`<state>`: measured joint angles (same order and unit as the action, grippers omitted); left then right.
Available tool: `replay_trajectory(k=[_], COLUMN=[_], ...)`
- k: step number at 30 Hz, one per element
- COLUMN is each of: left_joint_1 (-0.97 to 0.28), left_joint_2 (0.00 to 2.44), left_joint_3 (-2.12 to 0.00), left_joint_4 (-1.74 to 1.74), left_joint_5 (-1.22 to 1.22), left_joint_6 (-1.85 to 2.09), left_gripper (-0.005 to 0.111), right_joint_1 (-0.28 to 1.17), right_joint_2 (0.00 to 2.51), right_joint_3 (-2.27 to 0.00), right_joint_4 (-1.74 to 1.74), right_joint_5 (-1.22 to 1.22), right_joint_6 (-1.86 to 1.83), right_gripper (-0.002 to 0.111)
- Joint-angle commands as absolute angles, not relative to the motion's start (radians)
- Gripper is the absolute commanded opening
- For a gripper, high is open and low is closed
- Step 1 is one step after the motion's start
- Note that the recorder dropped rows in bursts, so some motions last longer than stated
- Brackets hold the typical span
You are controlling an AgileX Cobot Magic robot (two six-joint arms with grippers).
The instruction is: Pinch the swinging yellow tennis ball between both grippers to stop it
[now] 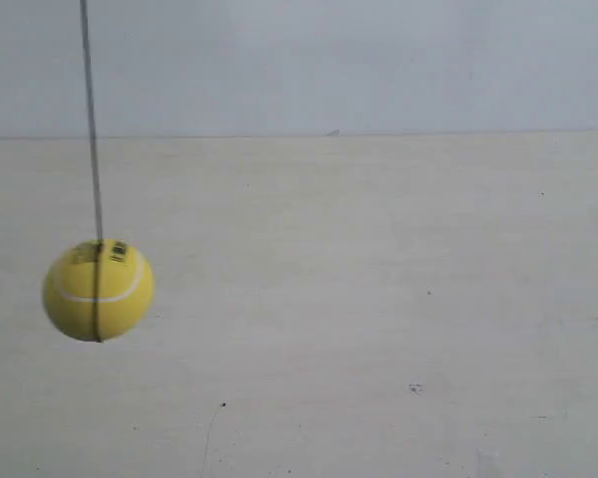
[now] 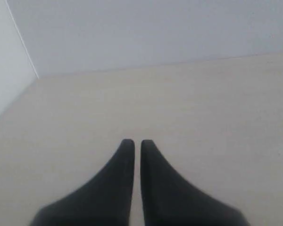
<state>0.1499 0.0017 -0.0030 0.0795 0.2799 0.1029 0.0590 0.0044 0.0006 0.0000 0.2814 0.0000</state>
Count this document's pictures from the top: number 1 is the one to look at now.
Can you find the yellow tennis ball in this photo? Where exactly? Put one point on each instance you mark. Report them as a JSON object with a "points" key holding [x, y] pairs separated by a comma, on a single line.
{"points": [[97, 291]]}

